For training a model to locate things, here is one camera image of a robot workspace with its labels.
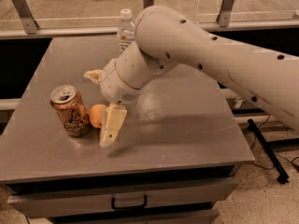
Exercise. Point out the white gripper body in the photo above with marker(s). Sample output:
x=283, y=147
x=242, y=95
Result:
x=114, y=84

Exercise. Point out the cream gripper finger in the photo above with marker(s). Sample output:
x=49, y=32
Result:
x=93, y=75
x=112, y=119

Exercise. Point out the orange fruit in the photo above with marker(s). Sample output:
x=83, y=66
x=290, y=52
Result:
x=95, y=115

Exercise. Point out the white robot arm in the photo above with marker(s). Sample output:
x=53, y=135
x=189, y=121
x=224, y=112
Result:
x=165, y=39

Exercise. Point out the orange soda can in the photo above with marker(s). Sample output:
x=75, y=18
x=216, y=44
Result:
x=67, y=102

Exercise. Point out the clear plastic tea bottle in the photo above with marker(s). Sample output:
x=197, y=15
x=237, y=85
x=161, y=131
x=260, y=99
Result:
x=126, y=30

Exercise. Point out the grey cabinet with drawers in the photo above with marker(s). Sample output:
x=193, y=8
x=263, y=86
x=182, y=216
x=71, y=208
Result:
x=180, y=145

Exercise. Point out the black floor stand bar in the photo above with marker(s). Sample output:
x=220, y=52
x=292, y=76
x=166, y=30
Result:
x=283, y=177

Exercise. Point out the left metal railing bracket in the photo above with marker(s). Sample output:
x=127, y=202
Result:
x=28, y=22

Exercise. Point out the black drawer handle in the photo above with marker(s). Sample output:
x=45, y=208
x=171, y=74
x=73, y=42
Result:
x=129, y=203

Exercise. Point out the right metal railing bracket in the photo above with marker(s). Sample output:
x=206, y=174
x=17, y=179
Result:
x=224, y=16

